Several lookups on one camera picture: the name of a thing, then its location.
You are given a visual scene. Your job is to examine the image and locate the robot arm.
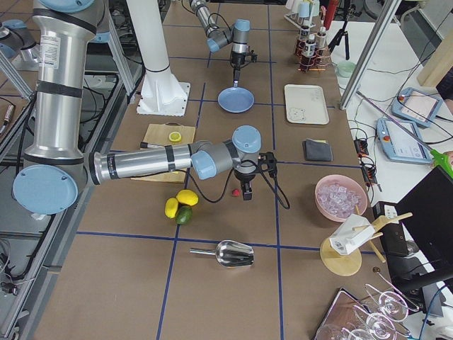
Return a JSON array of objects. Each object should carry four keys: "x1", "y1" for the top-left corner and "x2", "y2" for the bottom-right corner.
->
[
  {"x1": 189, "y1": 1, "x2": 257, "y2": 87},
  {"x1": 12, "y1": 1, "x2": 261, "y2": 215}
]

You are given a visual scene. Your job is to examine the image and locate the pink bowl of ice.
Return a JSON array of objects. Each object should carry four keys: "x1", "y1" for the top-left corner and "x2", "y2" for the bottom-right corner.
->
[{"x1": 314, "y1": 174, "x2": 368, "y2": 222}]

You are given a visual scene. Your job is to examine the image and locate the wine glass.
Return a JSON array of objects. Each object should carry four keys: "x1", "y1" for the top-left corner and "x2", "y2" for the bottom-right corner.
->
[{"x1": 365, "y1": 271, "x2": 420, "y2": 322}]

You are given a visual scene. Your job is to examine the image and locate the tea bottle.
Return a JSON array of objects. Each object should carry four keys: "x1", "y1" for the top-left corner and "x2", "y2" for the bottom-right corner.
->
[
  {"x1": 303, "y1": 34, "x2": 316, "y2": 67},
  {"x1": 294, "y1": 24, "x2": 311, "y2": 57},
  {"x1": 315, "y1": 26, "x2": 326, "y2": 57}
]

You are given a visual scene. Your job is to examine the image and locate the black monitor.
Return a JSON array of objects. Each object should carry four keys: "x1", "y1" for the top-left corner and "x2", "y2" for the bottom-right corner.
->
[{"x1": 396, "y1": 166, "x2": 452, "y2": 291}]

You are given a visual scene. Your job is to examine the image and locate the large yellow lemon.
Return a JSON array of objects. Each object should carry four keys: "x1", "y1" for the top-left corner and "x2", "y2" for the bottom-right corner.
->
[{"x1": 176, "y1": 189, "x2": 199, "y2": 206}]

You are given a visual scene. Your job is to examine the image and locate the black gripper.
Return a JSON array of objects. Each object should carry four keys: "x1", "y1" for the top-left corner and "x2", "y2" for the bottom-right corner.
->
[
  {"x1": 230, "y1": 52, "x2": 246, "y2": 87},
  {"x1": 234, "y1": 165, "x2": 258, "y2": 200}
]

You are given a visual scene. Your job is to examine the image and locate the aluminium frame post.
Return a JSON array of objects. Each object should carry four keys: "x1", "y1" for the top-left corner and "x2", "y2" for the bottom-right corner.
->
[{"x1": 339, "y1": 0, "x2": 401, "y2": 110}]

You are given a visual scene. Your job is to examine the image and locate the teach pendant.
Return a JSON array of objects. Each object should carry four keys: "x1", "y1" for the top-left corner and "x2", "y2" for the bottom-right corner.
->
[
  {"x1": 391, "y1": 87, "x2": 443, "y2": 128},
  {"x1": 376, "y1": 118, "x2": 431, "y2": 164}
]

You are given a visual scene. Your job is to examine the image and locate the white wire cup rack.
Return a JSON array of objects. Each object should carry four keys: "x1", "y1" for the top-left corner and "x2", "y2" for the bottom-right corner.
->
[{"x1": 284, "y1": 0, "x2": 321, "y2": 28}]

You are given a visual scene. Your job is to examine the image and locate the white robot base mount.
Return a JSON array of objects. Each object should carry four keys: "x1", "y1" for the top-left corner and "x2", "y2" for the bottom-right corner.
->
[{"x1": 127, "y1": 0, "x2": 190, "y2": 116}]

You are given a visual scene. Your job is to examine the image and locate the small yellow lemon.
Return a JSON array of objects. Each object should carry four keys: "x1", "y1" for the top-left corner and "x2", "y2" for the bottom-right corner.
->
[{"x1": 164, "y1": 198, "x2": 179, "y2": 219}]

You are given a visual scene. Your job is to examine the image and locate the copper wire bottle rack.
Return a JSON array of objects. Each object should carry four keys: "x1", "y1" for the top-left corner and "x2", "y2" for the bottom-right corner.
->
[{"x1": 295, "y1": 33, "x2": 332, "y2": 72}]

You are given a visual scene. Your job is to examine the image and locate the teach pendant near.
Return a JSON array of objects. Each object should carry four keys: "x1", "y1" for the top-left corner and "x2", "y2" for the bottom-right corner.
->
[{"x1": 376, "y1": 118, "x2": 431, "y2": 164}]

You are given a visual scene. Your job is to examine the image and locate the blue round plate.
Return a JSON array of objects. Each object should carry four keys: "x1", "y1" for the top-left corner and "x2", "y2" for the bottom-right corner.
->
[{"x1": 217, "y1": 87, "x2": 255, "y2": 113}]

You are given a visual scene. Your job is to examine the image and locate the round wooden stand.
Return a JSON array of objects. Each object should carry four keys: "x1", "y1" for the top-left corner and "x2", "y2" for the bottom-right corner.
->
[{"x1": 320, "y1": 212, "x2": 413, "y2": 276}]

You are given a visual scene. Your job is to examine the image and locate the tea bottle back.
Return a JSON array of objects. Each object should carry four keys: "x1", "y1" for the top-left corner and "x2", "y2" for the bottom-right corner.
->
[{"x1": 303, "y1": 34, "x2": 316, "y2": 67}]

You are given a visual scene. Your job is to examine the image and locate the red bottle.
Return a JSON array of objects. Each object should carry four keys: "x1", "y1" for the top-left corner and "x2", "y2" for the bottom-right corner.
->
[{"x1": 323, "y1": 0, "x2": 340, "y2": 30}]

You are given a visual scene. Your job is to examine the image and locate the half lemon slice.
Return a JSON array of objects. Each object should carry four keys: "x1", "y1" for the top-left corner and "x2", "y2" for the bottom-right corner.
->
[{"x1": 168, "y1": 131, "x2": 182, "y2": 143}]

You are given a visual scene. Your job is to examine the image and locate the steel knife handle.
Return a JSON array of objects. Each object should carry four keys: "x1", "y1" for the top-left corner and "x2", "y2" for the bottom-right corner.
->
[{"x1": 139, "y1": 141, "x2": 167, "y2": 149}]

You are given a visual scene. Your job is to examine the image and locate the red strawberry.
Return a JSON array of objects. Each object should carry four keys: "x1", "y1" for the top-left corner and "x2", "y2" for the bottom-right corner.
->
[{"x1": 231, "y1": 188, "x2": 240, "y2": 197}]

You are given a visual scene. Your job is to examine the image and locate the steel ice scoop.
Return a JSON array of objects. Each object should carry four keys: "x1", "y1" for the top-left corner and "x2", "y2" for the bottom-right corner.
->
[{"x1": 190, "y1": 240, "x2": 254, "y2": 268}]

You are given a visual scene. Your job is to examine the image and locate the cream bear tray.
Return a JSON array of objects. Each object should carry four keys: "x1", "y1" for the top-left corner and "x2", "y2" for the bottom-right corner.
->
[{"x1": 284, "y1": 84, "x2": 329, "y2": 125}]

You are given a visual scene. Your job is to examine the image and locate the teach pendant far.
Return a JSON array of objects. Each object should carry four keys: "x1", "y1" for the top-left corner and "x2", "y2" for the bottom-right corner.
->
[{"x1": 391, "y1": 87, "x2": 443, "y2": 128}]

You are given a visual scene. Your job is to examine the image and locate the green bowl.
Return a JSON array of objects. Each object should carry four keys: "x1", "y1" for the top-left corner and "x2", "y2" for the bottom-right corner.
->
[{"x1": 336, "y1": 60, "x2": 356, "y2": 79}]

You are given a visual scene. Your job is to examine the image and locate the tea bottle front left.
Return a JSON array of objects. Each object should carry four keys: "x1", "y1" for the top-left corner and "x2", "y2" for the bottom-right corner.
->
[{"x1": 294, "y1": 24, "x2": 311, "y2": 57}]

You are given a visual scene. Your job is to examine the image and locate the grey folded cloth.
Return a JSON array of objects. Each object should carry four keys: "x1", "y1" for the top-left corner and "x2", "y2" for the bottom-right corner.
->
[{"x1": 302, "y1": 139, "x2": 333, "y2": 162}]

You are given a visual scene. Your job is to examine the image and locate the wooden cutting board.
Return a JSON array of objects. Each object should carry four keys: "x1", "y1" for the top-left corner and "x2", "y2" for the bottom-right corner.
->
[{"x1": 134, "y1": 124, "x2": 196, "y2": 183}]

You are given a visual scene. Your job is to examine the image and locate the green lime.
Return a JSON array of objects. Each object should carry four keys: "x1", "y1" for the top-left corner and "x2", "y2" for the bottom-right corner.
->
[{"x1": 175, "y1": 205, "x2": 193, "y2": 225}]

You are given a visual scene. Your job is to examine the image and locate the small black tripod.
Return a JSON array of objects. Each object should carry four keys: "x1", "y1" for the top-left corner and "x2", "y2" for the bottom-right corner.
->
[{"x1": 328, "y1": 0, "x2": 355, "y2": 60}]

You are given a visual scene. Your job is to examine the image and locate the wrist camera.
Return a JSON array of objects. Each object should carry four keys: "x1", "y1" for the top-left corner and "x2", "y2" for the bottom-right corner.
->
[
  {"x1": 245, "y1": 50, "x2": 258, "y2": 64},
  {"x1": 258, "y1": 152, "x2": 277, "y2": 179}
]

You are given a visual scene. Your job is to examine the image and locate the tea bottle front right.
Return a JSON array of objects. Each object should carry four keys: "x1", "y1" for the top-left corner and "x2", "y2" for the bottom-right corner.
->
[{"x1": 315, "y1": 26, "x2": 326, "y2": 57}]

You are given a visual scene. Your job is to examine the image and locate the white carton on stand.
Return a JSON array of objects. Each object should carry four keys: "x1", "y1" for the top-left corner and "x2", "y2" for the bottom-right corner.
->
[{"x1": 328, "y1": 214, "x2": 374, "y2": 256}]

